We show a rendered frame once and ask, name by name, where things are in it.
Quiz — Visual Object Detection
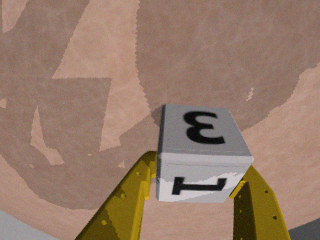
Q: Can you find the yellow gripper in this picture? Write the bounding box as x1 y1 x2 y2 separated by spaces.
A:
75 151 291 240

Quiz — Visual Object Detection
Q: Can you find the white calendar cube with black digits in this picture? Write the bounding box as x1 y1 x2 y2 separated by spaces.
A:
156 104 254 203

